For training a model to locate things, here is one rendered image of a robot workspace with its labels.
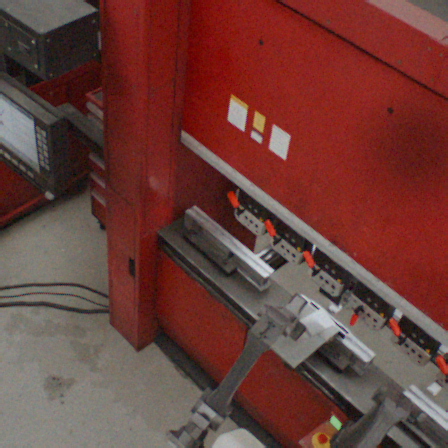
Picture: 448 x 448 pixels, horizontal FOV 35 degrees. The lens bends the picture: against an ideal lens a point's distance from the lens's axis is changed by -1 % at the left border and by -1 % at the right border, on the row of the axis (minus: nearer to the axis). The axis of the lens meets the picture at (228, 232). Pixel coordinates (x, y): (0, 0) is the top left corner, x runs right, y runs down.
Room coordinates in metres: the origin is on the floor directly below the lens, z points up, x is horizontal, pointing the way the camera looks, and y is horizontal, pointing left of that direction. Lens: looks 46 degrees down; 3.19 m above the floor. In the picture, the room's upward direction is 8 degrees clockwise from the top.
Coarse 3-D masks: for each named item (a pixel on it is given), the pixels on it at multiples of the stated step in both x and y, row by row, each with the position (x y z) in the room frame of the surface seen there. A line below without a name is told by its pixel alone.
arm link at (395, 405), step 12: (384, 396) 1.14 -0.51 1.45; (396, 396) 1.13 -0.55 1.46; (408, 396) 1.16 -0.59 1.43; (384, 408) 1.09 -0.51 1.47; (396, 408) 1.09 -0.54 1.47; (408, 408) 1.10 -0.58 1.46; (384, 420) 1.06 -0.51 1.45; (396, 420) 1.06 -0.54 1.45; (372, 432) 1.03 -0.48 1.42; (384, 432) 1.04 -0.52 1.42; (360, 444) 1.01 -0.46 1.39; (372, 444) 1.01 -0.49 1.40
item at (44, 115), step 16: (0, 80) 2.18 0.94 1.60; (16, 96) 2.09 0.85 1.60; (32, 96) 2.14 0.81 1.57; (32, 112) 2.02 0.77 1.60; (48, 112) 2.04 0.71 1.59; (48, 128) 1.96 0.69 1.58; (64, 128) 2.05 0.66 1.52; (0, 144) 2.15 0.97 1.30; (48, 144) 1.96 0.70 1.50; (64, 144) 2.04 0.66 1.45; (16, 160) 2.09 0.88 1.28; (48, 160) 1.97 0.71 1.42; (64, 160) 2.04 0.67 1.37; (32, 176) 2.03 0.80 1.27; (48, 176) 1.98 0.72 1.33; (64, 176) 2.03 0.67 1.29
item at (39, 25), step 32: (0, 0) 2.16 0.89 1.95; (32, 0) 2.19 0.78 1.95; (64, 0) 2.22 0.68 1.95; (0, 32) 2.13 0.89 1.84; (32, 32) 2.03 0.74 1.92; (64, 32) 2.06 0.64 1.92; (96, 32) 2.18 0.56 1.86; (0, 64) 2.32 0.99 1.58; (32, 64) 2.03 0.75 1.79; (64, 64) 2.06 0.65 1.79
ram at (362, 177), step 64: (192, 0) 2.28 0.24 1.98; (256, 0) 2.09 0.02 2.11; (192, 64) 2.27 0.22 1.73; (256, 64) 2.07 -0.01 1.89; (320, 64) 1.91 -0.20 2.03; (384, 64) 1.77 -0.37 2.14; (192, 128) 2.25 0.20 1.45; (320, 128) 1.87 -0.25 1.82; (384, 128) 1.73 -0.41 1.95; (320, 192) 1.83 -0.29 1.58; (384, 192) 1.69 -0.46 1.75; (384, 256) 1.64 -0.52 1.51
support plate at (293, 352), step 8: (304, 312) 1.77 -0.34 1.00; (312, 312) 1.77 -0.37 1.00; (328, 328) 1.70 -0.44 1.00; (304, 336) 1.65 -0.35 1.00; (312, 336) 1.65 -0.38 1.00; (320, 336) 1.66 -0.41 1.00; (328, 336) 1.66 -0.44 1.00; (280, 344) 1.60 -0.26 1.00; (288, 344) 1.60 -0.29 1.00; (296, 344) 1.61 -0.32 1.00; (304, 344) 1.61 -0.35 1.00; (312, 344) 1.62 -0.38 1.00; (320, 344) 1.62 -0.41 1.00; (280, 352) 1.56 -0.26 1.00; (288, 352) 1.56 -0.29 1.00; (296, 352) 1.57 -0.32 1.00; (304, 352) 1.57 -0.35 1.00; (312, 352) 1.58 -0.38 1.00; (288, 360) 1.53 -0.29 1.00; (296, 360) 1.53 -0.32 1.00
